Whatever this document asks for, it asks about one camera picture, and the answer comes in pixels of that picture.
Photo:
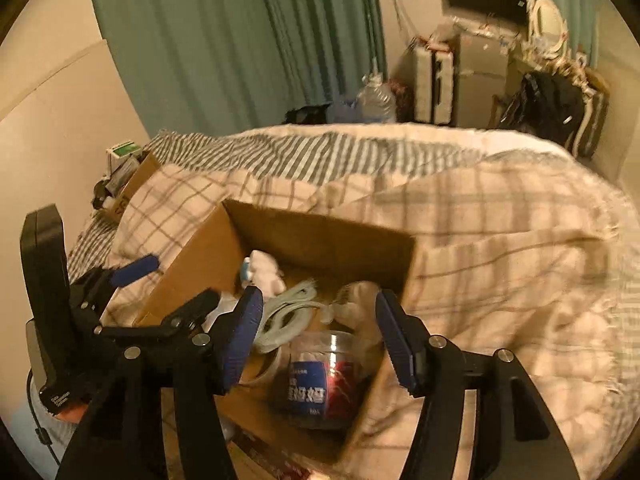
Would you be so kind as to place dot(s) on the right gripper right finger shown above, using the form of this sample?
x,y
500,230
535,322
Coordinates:
x,y
515,435

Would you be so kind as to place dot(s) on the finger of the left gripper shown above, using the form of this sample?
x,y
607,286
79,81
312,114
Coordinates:
x,y
188,317
132,269

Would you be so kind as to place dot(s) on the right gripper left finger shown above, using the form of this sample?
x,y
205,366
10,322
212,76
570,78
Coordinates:
x,y
196,366

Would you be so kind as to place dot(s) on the white socks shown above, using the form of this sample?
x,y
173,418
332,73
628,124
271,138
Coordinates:
x,y
261,270

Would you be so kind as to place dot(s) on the light green plastic hanger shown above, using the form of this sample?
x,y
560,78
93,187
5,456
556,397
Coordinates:
x,y
286,316

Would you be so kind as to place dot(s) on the clear plastic jar blue label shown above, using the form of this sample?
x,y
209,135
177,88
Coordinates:
x,y
327,373

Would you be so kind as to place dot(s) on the red white medicine box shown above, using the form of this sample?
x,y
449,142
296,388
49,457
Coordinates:
x,y
254,459

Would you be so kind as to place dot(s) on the large open cardboard box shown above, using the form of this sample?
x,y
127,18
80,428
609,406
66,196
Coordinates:
x,y
329,252

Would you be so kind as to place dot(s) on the small cardboard box with clutter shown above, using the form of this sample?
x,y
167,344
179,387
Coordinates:
x,y
129,166

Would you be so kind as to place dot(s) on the plaid beige blanket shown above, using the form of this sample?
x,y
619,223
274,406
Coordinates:
x,y
535,254

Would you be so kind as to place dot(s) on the grey checkered bed sheet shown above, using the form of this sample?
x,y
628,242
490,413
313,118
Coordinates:
x,y
320,159

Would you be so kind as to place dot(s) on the green curtain left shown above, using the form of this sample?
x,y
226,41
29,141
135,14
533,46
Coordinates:
x,y
225,66

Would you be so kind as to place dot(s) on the large clear water bottle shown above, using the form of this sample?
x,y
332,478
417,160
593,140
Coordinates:
x,y
376,101

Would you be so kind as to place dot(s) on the black jacket on chair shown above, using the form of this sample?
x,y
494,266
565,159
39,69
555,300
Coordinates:
x,y
547,106

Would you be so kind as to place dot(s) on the white suitcase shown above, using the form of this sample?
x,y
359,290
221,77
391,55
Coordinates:
x,y
433,86

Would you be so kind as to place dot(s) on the silver mini fridge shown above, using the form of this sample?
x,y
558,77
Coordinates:
x,y
481,66

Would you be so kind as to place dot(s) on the white oval vanity mirror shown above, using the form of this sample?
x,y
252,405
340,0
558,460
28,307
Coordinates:
x,y
548,32

